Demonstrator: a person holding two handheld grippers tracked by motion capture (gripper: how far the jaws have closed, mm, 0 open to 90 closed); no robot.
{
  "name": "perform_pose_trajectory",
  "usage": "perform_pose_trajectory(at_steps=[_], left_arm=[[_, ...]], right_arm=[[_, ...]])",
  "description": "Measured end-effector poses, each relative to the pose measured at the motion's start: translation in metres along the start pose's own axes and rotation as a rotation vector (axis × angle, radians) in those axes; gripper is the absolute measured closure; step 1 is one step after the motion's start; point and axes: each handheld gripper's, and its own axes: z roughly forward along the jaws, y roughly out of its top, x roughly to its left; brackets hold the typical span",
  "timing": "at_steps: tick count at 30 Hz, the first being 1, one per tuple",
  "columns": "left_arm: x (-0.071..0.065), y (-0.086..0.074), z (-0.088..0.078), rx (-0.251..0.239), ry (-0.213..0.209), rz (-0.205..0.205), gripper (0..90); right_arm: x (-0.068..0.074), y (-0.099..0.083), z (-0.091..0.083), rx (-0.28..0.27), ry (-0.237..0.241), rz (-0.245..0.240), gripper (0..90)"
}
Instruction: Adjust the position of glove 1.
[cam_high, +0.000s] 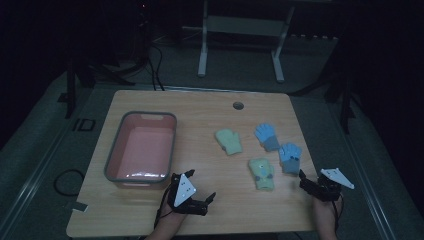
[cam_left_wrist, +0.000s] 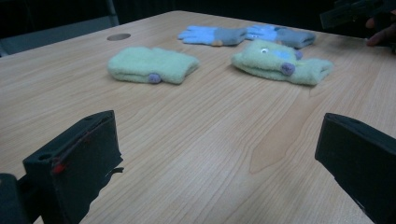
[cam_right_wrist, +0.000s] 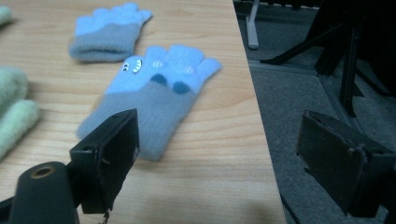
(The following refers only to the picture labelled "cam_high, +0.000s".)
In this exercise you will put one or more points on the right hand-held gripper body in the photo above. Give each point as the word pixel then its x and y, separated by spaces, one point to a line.
pixel 328 191

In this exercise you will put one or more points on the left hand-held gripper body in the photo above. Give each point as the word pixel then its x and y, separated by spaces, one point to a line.
pixel 176 203

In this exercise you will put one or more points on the blue glove with grey cuff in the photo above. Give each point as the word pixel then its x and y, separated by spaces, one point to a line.
pixel 290 158
pixel 267 136

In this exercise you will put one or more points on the green glove with print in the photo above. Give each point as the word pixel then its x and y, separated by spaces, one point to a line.
pixel 262 174

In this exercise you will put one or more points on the plain green glove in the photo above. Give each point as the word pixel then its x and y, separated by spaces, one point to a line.
pixel 229 141

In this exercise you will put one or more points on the pink basin with grey rim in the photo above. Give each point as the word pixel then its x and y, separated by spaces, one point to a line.
pixel 143 150

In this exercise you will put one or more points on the person's left hand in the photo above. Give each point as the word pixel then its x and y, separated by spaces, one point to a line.
pixel 173 218

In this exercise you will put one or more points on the person's right hand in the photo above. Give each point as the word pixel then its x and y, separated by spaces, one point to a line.
pixel 325 211

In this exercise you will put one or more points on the black floor tape marking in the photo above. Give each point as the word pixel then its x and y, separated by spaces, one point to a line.
pixel 84 125

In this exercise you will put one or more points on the power strip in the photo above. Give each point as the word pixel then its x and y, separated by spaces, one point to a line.
pixel 313 36

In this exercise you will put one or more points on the black tripod stand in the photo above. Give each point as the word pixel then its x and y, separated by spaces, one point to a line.
pixel 75 80

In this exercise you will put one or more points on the white metal stand frame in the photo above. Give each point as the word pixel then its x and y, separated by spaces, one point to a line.
pixel 245 26

